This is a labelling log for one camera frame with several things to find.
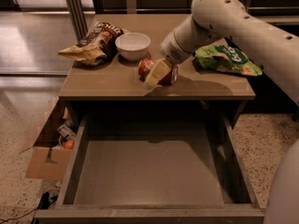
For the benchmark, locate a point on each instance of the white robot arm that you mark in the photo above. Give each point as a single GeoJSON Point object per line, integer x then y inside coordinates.
{"type": "Point", "coordinates": [274, 49]}

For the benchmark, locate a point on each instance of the red coke can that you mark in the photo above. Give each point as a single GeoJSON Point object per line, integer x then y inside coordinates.
{"type": "Point", "coordinates": [154, 72]}

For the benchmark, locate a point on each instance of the green chip bag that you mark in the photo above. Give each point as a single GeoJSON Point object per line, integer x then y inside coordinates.
{"type": "Point", "coordinates": [225, 59]}

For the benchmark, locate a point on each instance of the white ceramic bowl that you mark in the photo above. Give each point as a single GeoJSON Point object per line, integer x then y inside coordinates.
{"type": "Point", "coordinates": [133, 46]}

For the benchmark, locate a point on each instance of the packet in cardboard box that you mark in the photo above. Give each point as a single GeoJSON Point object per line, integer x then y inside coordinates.
{"type": "Point", "coordinates": [66, 132]}

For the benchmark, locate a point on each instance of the cardboard box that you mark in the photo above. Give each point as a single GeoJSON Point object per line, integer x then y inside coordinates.
{"type": "Point", "coordinates": [49, 158]}

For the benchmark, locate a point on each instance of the brown chip bag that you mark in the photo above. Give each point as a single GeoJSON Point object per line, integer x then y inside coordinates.
{"type": "Point", "coordinates": [97, 47]}

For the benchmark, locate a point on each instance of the open grey top drawer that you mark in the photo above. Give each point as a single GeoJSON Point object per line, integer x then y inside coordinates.
{"type": "Point", "coordinates": [179, 171]}

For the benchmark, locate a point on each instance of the grey drawer cabinet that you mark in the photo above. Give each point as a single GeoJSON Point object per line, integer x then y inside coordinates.
{"type": "Point", "coordinates": [119, 80]}

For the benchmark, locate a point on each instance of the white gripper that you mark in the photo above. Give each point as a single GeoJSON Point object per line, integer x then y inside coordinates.
{"type": "Point", "coordinates": [170, 52]}

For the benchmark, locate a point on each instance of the orange fruit in box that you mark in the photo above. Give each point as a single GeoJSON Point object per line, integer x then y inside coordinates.
{"type": "Point", "coordinates": [69, 144]}

